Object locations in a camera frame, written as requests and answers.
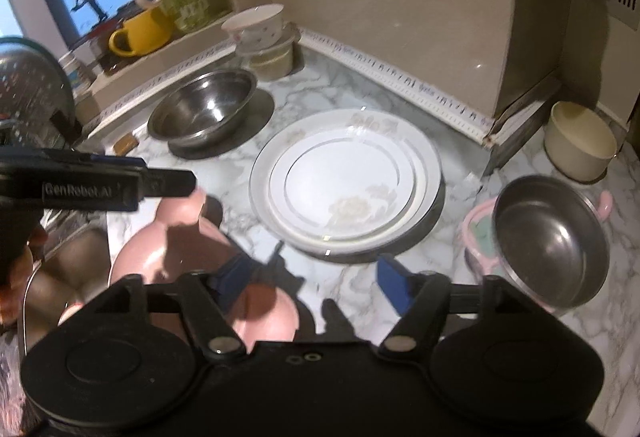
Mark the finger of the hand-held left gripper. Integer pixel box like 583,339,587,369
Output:
140,168,199,199

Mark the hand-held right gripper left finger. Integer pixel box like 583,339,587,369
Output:
107,251,251,364

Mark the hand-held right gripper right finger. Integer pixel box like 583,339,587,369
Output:
375,253,521,364

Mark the pink pig-shaped plate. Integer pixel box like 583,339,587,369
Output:
59,189,301,344

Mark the large white floral plate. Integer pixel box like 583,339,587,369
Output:
249,108,444,259

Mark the person's left hand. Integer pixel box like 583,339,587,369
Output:
0,222,37,324

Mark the small brown block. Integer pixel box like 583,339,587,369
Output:
113,134,139,156

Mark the steel bowl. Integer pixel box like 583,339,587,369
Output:
146,68,259,141
491,174,612,309

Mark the pink plastic container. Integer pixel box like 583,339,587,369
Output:
460,189,614,279

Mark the steel colander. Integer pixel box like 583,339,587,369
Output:
0,36,77,148

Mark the white patterned edge strip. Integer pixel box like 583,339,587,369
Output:
299,28,497,144
92,37,243,130

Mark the small white bottle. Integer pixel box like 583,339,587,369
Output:
57,51,97,98

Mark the yellow mug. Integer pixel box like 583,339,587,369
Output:
107,7,174,58

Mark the clear plastic lidded container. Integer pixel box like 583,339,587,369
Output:
235,24,302,81

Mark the white floral bowl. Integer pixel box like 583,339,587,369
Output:
221,4,286,46

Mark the cream plastic bowl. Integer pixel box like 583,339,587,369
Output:
543,100,619,182

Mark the grey vented appliance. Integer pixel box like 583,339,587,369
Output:
510,0,640,130

